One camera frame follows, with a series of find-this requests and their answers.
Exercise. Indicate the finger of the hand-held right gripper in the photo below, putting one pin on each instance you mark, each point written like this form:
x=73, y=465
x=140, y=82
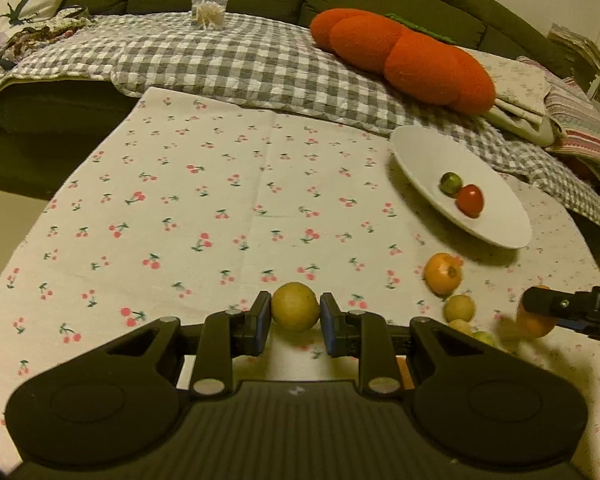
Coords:
x=555, y=304

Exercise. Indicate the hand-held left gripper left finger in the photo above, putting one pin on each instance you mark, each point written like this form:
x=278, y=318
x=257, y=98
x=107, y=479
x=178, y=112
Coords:
x=262, y=322

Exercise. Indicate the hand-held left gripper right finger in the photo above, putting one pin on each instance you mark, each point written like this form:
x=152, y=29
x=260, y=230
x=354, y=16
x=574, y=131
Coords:
x=330, y=327

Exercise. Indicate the orange tangerine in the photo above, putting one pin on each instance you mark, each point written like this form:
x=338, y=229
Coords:
x=535, y=327
x=442, y=273

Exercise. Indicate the large yellow-green citrus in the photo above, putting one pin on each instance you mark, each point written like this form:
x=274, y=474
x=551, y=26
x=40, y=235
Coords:
x=295, y=310

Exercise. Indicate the small green citrus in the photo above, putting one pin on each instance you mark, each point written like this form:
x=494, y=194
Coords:
x=450, y=183
x=485, y=338

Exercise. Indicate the small yellow-green citrus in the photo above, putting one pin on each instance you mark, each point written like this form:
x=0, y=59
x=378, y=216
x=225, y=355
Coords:
x=459, y=308
x=461, y=327

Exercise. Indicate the white ribbed plate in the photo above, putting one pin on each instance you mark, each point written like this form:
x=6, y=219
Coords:
x=430, y=160

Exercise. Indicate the cherry print tablecloth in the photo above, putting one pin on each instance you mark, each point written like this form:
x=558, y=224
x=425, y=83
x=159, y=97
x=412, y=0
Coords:
x=180, y=235

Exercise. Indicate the red cherry tomato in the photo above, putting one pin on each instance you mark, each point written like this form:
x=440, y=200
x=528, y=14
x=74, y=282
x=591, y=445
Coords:
x=470, y=201

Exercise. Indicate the red cloth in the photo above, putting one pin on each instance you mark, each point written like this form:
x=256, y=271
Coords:
x=587, y=167

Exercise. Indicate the beige folded cloth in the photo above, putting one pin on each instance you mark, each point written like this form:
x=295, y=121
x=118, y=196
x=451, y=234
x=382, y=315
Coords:
x=525, y=127

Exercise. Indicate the striped knit pillow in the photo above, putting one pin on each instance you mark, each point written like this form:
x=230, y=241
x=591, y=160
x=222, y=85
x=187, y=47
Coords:
x=575, y=110

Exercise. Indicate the folded floral sheet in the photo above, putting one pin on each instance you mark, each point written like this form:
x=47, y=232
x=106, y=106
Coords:
x=520, y=80

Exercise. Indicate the stack of papers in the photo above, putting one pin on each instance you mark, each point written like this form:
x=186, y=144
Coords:
x=575, y=45

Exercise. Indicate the grey checked blanket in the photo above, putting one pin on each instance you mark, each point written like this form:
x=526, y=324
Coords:
x=230, y=60

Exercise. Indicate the orange pumpkin cushion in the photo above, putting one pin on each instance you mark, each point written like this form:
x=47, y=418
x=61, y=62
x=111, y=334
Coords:
x=420, y=65

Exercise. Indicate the floral patterned cloth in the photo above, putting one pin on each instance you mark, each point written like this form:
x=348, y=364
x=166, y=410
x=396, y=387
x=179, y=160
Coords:
x=40, y=27

